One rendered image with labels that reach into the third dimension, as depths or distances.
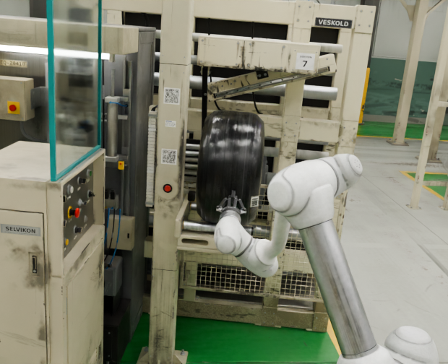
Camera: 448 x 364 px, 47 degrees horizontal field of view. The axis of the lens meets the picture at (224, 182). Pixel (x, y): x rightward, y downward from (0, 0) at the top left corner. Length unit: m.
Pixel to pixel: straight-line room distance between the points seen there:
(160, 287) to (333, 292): 1.44
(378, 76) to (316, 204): 10.90
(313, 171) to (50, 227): 1.00
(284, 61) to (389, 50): 9.78
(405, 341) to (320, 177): 0.54
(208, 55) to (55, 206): 1.16
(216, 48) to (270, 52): 0.27
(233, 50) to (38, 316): 1.51
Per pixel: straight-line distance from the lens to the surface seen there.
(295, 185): 1.40
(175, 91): 2.45
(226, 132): 2.35
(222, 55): 2.67
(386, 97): 12.41
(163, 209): 2.59
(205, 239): 2.51
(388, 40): 12.36
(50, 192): 1.95
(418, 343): 1.66
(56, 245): 2.01
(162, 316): 2.85
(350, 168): 1.54
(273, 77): 2.81
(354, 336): 1.51
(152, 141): 2.52
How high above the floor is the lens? 1.84
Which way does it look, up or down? 17 degrees down
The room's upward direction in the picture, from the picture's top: 5 degrees clockwise
